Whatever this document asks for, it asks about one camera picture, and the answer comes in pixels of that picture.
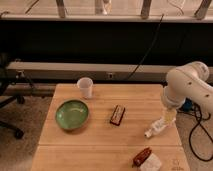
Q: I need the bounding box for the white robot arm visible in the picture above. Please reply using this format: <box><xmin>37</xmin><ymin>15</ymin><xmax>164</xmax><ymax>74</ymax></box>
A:
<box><xmin>161</xmin><ymin>61</ymin><xmax>213</xmax><ymax>124</ymax></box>

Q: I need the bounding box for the blue object behind arm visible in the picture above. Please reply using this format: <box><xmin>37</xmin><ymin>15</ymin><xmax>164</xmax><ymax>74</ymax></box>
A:
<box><xmin>181</xmin><ymin>99</ymin><xmax>193</xmax><ymax>112</ymax></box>

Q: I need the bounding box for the green ceramic bowl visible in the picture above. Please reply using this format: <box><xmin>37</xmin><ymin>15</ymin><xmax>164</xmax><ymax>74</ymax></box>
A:
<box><xmin>55</xmin><ymin>100</ymin><xmax>89</xmax><ymax>131</ymax></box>

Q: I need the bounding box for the white plastic bottle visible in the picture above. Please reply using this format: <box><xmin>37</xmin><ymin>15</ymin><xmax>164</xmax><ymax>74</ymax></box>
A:
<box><xmin>144</xmin><ymin>118</ymin><xmax>166</xmax><ymax>138</ymax></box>

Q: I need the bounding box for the red brown packet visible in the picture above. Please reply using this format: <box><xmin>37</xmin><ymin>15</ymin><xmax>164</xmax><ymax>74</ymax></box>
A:
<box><xmin>133</xmin><ymin>148</ymin><xmax>152</xmax><ymax>167</ymax></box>

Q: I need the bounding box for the dark red candy bar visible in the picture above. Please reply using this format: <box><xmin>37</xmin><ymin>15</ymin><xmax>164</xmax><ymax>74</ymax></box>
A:
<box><xmin>110</xmin><ymin>105</ymin><xmax>125</xmax><ymax>126</ymax></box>

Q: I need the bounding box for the black office chair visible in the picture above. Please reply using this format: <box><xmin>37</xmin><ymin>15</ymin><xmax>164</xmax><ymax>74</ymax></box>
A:
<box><xmin>0</xmin><ymin>53</ymin><xmax>25</xmax><ymax>139</ymax></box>

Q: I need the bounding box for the black floor cable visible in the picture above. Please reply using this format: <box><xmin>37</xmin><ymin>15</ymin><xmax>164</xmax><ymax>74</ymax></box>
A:
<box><xmin>177</xmin><ymin>102</ymin><xmax>213</xmax><ymax>163</ymax></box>

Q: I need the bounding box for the black hanging cable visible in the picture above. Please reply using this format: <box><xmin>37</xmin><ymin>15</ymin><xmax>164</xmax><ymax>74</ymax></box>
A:
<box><xmin>124</xmin><ymin>13</ymin><xmax>165</xmax><ymax>81</ymax></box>

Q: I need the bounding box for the grey metal rail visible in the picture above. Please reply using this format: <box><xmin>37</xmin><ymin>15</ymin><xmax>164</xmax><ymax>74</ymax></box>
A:
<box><xmin>6</xmin><ymin>62</ymin><xmax>172</xmax><ymax>82</ymax></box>

